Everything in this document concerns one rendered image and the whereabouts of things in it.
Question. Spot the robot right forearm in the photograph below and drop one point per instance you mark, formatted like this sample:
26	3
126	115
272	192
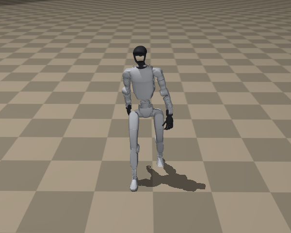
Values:
127	99

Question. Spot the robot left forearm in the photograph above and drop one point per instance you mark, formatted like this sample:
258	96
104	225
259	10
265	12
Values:
168	102

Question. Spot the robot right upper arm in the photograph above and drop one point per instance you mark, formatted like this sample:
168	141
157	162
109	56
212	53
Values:
126	80

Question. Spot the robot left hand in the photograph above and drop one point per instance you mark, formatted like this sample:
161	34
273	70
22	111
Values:
169	121

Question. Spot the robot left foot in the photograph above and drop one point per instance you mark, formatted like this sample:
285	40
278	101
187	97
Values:
160	161

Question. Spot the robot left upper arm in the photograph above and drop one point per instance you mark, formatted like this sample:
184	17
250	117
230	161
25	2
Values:
158	72

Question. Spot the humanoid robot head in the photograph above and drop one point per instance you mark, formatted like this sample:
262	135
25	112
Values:
140	51

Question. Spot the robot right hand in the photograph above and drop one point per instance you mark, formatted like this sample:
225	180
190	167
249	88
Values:
128	109

